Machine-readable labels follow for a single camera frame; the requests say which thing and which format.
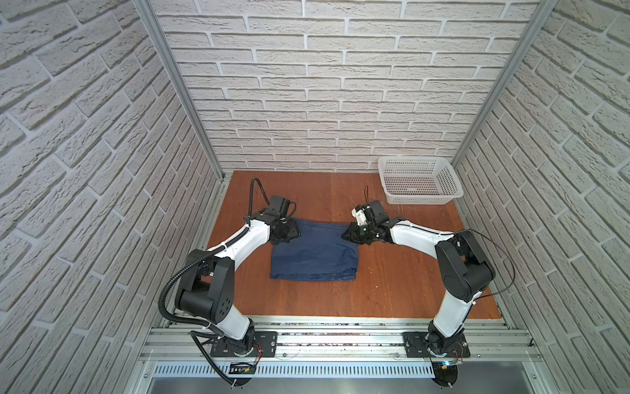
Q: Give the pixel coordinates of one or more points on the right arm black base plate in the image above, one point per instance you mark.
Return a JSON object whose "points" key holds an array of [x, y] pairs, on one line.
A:
{"points": [[433, 345]]}

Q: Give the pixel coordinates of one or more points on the aluminium corner post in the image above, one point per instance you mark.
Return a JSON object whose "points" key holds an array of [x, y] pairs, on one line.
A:
{"points": [[150, 20], [540, 16]]}

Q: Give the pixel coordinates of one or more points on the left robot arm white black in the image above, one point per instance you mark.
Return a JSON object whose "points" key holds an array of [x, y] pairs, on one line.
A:
{"points": [[207, 283]]}

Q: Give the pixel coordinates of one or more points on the right aluminium corner post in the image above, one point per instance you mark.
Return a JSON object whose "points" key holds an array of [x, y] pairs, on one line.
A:
{"points": [[540, 16]]}

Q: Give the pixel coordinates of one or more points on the blue denim trousers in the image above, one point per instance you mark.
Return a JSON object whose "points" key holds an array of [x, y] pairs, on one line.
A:
{"points": [[319, 254]]}

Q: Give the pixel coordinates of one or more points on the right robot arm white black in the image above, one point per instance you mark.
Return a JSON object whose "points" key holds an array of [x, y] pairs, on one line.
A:
{"points": [[465, 269]]}

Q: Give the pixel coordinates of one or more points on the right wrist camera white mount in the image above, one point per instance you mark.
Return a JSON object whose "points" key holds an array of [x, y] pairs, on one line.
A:
{"points": [[360, 216]]}

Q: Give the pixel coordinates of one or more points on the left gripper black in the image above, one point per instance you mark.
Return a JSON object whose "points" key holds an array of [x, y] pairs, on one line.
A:
{"points": [[294, 232]]}

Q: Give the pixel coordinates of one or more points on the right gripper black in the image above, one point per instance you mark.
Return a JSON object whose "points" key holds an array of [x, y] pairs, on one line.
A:
{"points": [[353, 235]]}

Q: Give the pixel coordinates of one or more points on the white plastic laundry basket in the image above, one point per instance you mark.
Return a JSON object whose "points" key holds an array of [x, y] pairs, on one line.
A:
{"points": [[419, 180]]}

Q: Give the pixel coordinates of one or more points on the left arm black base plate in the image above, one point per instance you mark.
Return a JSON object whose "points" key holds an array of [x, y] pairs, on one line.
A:
{"points": [[260, 343]]}

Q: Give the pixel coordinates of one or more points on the left aluminium corner post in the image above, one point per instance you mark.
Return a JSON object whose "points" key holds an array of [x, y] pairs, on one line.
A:
{"points": [[150, 20]]}

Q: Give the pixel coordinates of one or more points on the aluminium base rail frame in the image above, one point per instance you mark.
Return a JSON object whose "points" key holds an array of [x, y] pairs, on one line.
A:
{"points": [[295, 347]]}

